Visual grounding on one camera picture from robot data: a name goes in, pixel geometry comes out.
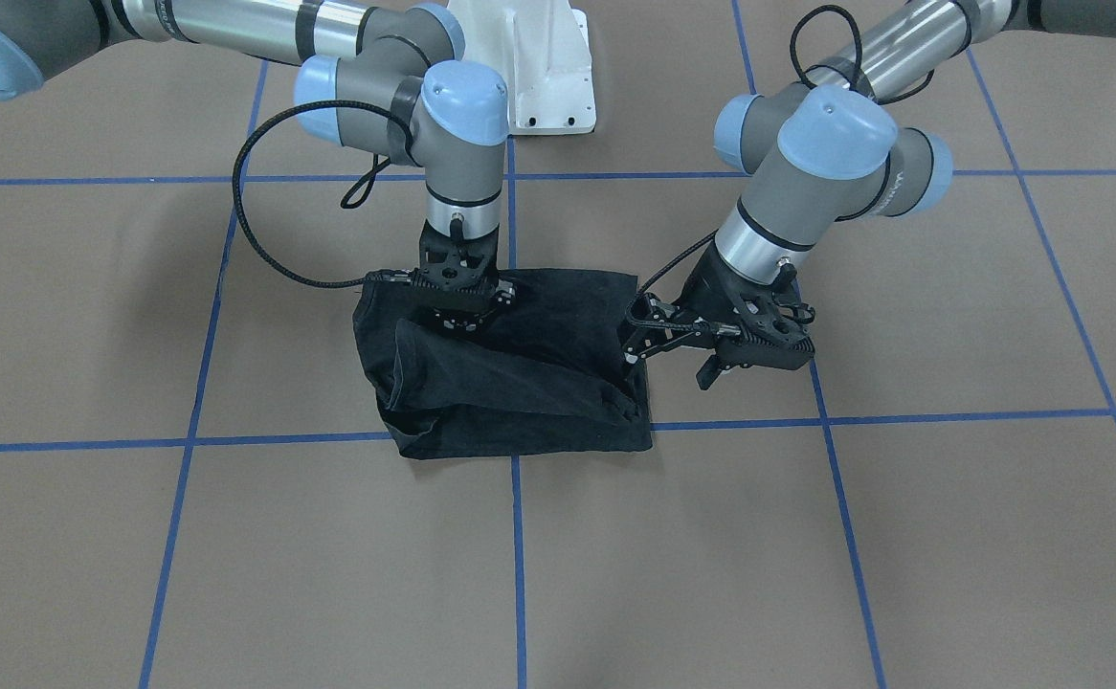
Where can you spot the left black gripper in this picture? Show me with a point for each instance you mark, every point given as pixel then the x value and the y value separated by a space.
pixel 703 290

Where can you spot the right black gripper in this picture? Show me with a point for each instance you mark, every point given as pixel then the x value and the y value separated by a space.
pixel 456 317

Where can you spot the black printed t-shirt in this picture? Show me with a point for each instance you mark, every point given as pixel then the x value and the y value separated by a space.
pixel 546 375

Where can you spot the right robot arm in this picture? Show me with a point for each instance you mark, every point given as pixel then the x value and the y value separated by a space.
pixel 394 84

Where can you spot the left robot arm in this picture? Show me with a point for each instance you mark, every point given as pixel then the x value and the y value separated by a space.
pixel 821 151

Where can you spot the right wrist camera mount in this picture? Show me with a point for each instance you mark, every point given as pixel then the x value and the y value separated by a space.
pixel 456 264

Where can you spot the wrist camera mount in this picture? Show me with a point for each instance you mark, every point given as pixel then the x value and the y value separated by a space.
pixel 773 327
pixel 456 264

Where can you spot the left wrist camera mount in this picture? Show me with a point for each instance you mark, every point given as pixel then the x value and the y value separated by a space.
pixel 773 327

